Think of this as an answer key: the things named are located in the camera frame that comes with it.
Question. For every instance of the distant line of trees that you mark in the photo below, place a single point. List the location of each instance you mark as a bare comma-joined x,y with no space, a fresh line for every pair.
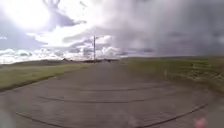
96,60

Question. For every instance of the grass field with stones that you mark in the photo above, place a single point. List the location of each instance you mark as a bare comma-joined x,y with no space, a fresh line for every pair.
180,70

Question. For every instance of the grey concrete slab road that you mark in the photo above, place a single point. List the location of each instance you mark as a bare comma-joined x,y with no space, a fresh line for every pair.
110,100

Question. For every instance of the utility pole with crossarm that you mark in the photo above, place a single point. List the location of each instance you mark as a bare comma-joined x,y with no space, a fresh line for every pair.
94,48

